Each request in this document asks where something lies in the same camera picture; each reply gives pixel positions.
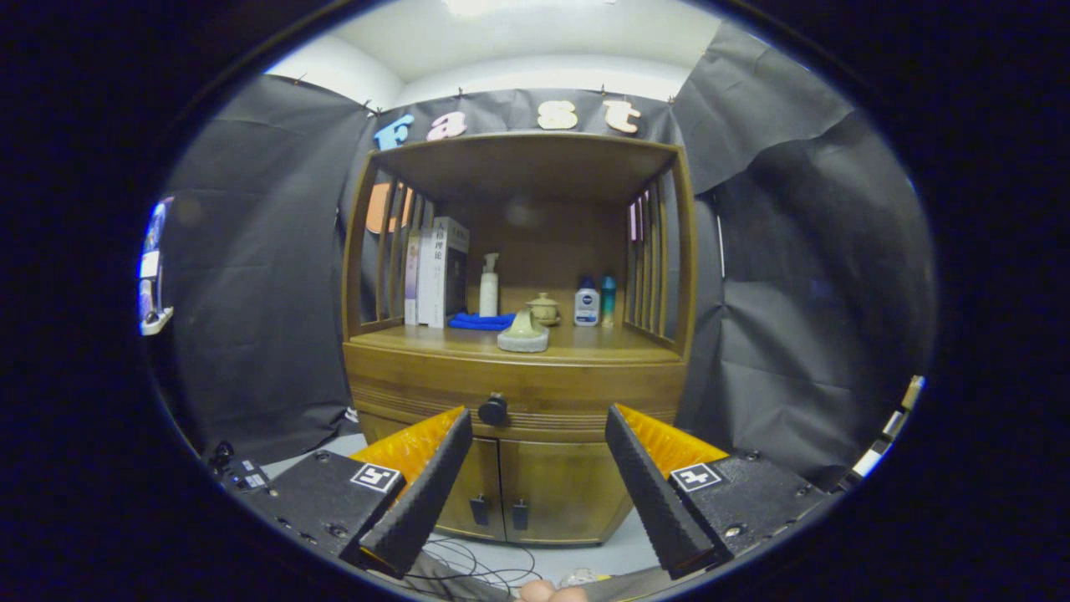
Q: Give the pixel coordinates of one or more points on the black floor device box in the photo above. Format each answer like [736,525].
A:
[247,478]

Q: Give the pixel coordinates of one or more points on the wooden countertop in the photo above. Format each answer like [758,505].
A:
[610,343]

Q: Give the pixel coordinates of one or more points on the blue folded cloth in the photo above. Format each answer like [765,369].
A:
[476,322]

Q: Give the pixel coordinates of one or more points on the white lotion bottle blue cap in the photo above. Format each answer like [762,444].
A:
[586,305]

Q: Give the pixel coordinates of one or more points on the computer monitor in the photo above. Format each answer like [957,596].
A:
[155,226]

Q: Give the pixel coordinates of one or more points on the white pump bottle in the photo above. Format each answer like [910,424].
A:
[489,297]

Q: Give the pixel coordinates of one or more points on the thin lilac book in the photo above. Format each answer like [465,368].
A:
[412,280]

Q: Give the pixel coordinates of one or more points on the thick white book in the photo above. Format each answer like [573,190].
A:
[435,276]

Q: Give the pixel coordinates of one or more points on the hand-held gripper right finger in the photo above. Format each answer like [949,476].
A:
[652,502]

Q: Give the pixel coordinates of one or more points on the wooden cabinet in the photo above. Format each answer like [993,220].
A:
[552,234]

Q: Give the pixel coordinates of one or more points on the beige lidded teacup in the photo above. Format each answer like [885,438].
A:
[545,309]

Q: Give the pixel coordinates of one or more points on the black round drawer knob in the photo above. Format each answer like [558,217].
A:
[492,410]

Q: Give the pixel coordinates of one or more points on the teal slim bottle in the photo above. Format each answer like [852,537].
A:
[608,301]

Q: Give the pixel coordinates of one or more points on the wooden cabinet door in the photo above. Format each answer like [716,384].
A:
[481,477]
[560,485]

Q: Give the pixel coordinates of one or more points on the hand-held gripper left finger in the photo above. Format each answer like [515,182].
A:
[426,493]

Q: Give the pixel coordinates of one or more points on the white monitor stand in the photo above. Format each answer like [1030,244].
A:
[157,322]

